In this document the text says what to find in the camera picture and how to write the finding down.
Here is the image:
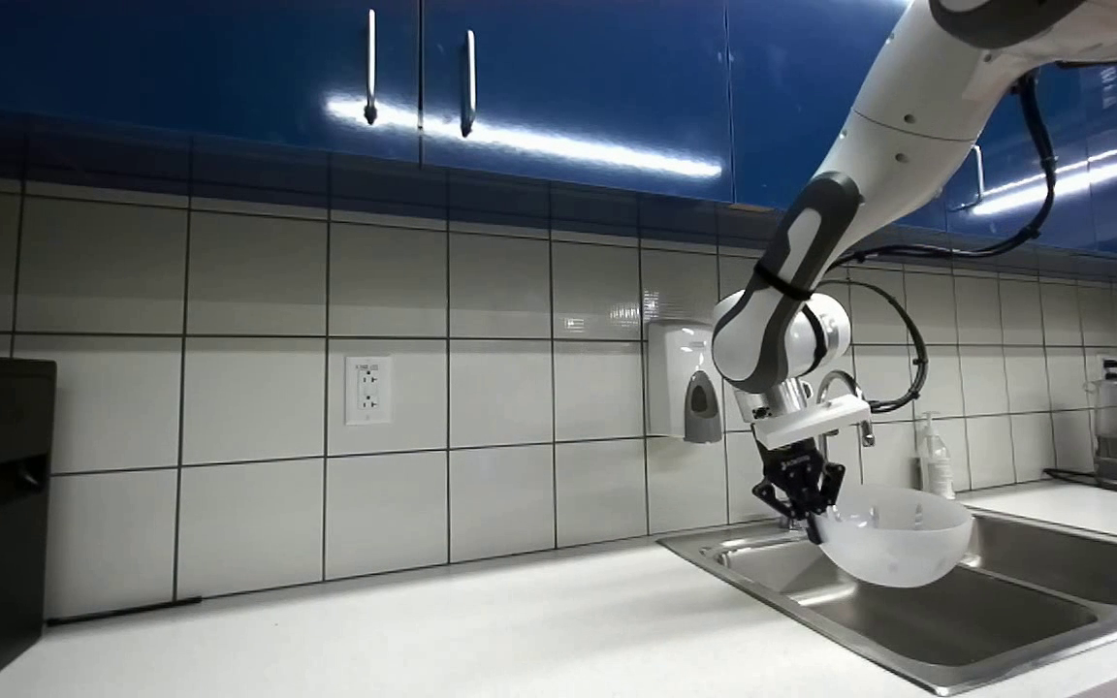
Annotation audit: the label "white wall soap dispenser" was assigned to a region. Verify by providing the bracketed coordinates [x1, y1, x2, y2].
[643, 327, 723, 442]

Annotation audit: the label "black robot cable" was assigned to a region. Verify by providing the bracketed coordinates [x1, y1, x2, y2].
[815, 71, 1063, 420]

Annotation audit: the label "white wall power outlet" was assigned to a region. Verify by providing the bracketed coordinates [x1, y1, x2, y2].
[346, 356, 391, 426]

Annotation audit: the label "clear soap bottle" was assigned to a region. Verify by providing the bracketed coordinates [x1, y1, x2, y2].
[920, 420, 955, 501]

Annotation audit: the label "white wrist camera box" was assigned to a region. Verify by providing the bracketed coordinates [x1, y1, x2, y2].
[752, 394, 868, 449]

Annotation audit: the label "translucent white plastic bowl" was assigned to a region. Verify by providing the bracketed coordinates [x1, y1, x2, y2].
[820, 489, 974, 590]

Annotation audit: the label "stainless steel double sink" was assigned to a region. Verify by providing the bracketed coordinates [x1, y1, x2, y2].
[669, 513, 1117, 692]

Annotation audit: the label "chrome gooseneck faucet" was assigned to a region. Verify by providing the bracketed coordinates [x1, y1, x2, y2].
[805, 368, 875, 455]

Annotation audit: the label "silver cabinet handle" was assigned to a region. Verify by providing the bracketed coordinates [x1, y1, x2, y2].
[460, 28, 480, 137]
[360, 6, 381, 122]

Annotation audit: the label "left silver cabinet handle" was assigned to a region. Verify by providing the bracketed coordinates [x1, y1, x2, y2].
[360, 6, 381, 122]

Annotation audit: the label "right silver cabinet handle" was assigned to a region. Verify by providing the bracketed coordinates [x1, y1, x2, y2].
[460, 28, 480, 137]

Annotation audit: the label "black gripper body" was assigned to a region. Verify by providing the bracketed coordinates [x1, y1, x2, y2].
[752, 439, 846, 521]

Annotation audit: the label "blue glossy upper cabinets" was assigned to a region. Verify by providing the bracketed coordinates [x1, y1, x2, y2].
[0, 0, 1117, 267]

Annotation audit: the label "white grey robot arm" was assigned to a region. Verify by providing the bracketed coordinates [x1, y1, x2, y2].
[710, 0, 1117, 544]

